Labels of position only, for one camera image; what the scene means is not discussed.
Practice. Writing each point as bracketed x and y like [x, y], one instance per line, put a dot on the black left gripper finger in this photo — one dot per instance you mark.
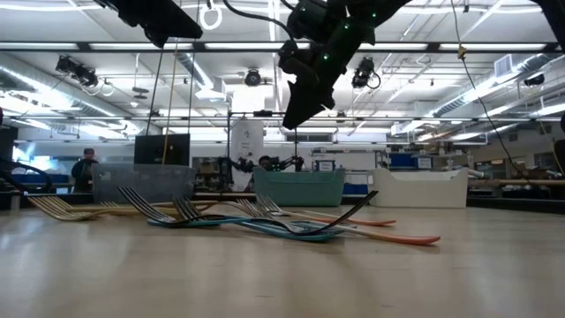
[167, 20]

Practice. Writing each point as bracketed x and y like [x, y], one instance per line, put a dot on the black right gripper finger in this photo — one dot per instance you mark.
[304, 106]

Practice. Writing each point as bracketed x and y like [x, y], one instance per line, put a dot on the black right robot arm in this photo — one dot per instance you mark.
[388, 9]

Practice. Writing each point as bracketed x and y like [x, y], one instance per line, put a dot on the black background robot arm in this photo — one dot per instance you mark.
[243, 165]
[291, 163]

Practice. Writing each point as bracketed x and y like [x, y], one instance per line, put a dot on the black overhead light bar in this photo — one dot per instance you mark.
[198, 46]

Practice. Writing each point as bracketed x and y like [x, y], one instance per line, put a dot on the small framed sign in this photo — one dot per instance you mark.
[325, 166]

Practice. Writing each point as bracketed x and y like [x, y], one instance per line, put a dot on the white pillar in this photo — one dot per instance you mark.
[247, 141]

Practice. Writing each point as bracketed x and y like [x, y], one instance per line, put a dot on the person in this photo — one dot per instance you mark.
[265, 162]
[84, 174]

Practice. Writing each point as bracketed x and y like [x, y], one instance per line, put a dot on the teal plastic bin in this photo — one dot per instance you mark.
[300, 187]

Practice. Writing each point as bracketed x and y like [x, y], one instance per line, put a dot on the blue crate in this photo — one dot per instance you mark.
[356, 190]

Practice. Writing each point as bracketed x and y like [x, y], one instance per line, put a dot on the blue storage box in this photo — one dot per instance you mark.
[401, 161]

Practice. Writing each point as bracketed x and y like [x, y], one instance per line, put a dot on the black monitor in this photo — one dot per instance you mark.
[152, 150]

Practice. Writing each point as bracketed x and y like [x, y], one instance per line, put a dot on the white plastic bin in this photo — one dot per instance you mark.
[419, 190]

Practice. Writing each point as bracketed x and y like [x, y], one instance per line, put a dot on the translucent grey plastic bin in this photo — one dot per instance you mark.
[141, 183]

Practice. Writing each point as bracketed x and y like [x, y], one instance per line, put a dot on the black equipment box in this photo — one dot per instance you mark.
[8, 146]

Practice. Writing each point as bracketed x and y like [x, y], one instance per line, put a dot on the black ceiling device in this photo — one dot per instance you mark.
[534, 79]

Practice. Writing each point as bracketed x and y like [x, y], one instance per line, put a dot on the wooden workbench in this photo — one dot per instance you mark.
[521, 182]

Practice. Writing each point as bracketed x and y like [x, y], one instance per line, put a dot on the black ceiling camera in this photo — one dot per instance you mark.
[253, 78]
[363, 73]
[77, 70]

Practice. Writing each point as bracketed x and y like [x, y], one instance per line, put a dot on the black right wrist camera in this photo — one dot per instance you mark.
[296, 62]

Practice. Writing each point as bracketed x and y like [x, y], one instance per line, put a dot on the silver ceiling duct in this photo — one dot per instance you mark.
[194, 68]

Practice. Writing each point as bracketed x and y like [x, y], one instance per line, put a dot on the black metal frame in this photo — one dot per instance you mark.
[247, 114]

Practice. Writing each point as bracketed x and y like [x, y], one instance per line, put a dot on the black table edge rail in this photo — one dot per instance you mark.
[507, 205]

